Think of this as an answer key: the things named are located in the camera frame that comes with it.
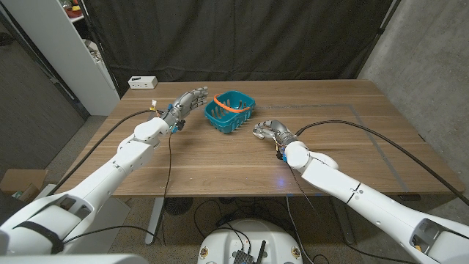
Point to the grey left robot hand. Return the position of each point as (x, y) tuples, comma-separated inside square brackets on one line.
[(181, 108)]

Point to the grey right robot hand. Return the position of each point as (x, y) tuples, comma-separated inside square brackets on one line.
[(280, 130)]

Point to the white AirPods case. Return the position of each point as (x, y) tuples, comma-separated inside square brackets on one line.
[(258, 135)]

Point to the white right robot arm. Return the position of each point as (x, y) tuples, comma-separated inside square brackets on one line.
[(348, 187)]

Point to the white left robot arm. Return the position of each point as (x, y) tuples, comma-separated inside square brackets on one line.
[(124, 161)]

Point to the white power strip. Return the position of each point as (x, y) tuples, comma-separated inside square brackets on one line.
[(143, 82)]

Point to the black curtain backdrop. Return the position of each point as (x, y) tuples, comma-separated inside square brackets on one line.
[(234, 36)]

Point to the black round fan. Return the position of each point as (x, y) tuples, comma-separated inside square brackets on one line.
[(178, 205)]

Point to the grey table leg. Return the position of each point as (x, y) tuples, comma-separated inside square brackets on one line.
[(346, 227), (154, 220)]

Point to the white robot torso base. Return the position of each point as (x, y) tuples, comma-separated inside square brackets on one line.
[(227, 238)]

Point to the black antenna module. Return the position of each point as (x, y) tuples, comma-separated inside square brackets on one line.
[(242, 257)]

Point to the white cabinet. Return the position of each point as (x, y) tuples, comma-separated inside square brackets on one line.
[(55, 44)]

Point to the red bowl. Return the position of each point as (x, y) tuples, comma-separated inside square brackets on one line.
[(74, 13)]

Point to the cardboard box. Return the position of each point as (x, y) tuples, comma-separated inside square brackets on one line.
[(22, 179)]

